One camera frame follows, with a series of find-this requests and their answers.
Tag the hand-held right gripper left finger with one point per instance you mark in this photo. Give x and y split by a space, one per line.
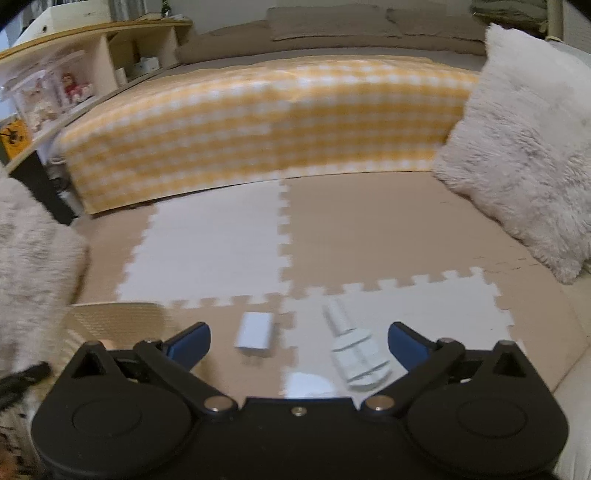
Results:
189 345

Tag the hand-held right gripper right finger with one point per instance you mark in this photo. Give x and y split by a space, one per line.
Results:
406 344

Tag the white plastic clamp tool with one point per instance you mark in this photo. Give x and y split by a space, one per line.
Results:
358 355

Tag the white charger plug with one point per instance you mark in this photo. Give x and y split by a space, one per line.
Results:
253 333

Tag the cream plastic lattice basket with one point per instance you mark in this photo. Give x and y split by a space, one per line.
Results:
115 323

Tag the white round gadget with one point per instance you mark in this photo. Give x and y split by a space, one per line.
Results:
307 386

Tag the tan foam mat tile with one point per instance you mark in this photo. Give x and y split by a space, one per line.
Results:
392 230
120 230
221 369

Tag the white foam mat tile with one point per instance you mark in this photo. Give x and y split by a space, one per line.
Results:
438 314
207 249

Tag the cream black printed cloth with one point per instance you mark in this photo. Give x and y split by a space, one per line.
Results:
14 443

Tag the large white fluffy pillow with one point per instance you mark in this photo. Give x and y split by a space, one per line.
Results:
32 258

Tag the yellow checked bed cloth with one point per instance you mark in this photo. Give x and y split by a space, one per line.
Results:
258 129

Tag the square white fluffy pillow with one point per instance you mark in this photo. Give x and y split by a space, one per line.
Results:
526 147

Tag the orange printed box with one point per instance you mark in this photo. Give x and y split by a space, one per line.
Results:
14 138

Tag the clear doll display case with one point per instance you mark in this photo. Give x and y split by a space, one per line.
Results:
74 85
37 101

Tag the small pale teal box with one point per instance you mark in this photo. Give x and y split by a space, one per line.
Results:
148 63

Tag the wooden shelf unit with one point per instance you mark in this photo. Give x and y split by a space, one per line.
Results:
111 60

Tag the long brown bolster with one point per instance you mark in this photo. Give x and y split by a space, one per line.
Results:
221 41

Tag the brown bed pillow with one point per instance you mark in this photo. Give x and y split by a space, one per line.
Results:
332 23
438 25

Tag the green glass bottle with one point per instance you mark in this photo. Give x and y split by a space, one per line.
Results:
164 5

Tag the folded grey blankets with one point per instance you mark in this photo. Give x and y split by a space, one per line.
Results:
508 14

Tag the white storage box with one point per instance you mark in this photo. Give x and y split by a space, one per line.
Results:
69 21

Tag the white louvered closet door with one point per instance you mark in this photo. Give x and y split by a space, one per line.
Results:
577 18

